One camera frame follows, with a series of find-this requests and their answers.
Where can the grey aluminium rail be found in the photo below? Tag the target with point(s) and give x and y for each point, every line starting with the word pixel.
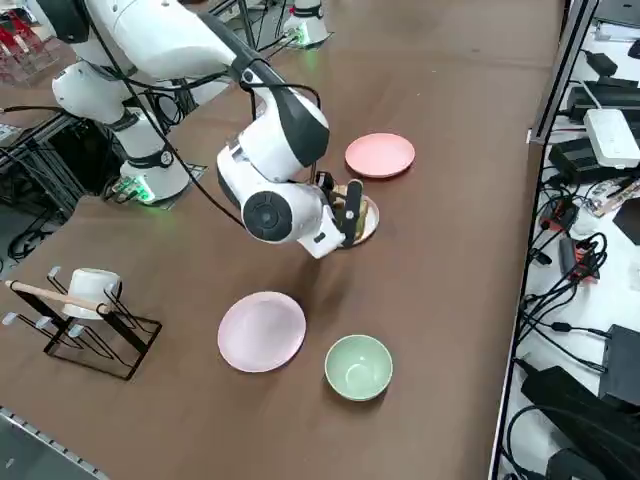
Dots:
pixel 30 435

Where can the aluminium frame post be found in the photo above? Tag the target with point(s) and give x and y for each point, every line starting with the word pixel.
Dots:
pixel 557 80

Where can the white power strip box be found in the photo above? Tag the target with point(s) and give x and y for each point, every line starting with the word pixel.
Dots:
pixel 612 135

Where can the pink round plate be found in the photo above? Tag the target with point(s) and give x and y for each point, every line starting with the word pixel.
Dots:
pixel 380 152
pixel 260 332

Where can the wooden stick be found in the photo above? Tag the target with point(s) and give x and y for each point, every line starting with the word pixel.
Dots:
pixel 50 295

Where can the black red electronic device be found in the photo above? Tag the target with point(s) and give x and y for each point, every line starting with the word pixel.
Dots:
pixel 560 215

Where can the black flat box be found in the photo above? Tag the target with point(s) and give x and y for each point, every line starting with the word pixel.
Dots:
pixel 600 97

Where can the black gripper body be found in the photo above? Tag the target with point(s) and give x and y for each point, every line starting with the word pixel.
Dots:
pixel 325 182

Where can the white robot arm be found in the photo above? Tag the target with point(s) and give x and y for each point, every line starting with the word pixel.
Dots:
pixel 150 35
pixel 307 25

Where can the black bag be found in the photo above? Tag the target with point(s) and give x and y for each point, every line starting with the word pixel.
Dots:
pixel 575 420

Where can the small black adapter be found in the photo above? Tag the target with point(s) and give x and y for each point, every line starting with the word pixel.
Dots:
pixel 600 62

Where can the white cup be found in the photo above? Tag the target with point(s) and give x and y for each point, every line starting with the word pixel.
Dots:
pixel 85 285

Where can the white round plate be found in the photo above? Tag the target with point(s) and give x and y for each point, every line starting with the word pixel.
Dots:
pixel 372 225

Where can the black power adapter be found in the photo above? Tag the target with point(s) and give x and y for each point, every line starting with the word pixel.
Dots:
pixel 575 155

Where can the green bowl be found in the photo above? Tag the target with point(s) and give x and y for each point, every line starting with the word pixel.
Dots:
pixel 345 360

